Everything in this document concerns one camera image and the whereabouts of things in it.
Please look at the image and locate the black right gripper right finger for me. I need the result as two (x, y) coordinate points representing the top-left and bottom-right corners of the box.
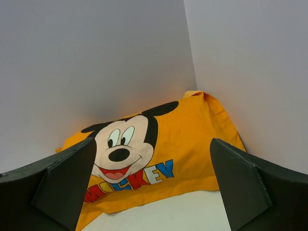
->
(210, 139), (308, 231)

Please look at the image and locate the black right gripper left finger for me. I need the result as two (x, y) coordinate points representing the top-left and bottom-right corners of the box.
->
(0, 138), (97, 231)

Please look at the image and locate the yellow Mickey Mouse pillowcase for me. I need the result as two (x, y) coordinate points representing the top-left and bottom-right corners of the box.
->
(63, 91), (244, 231)

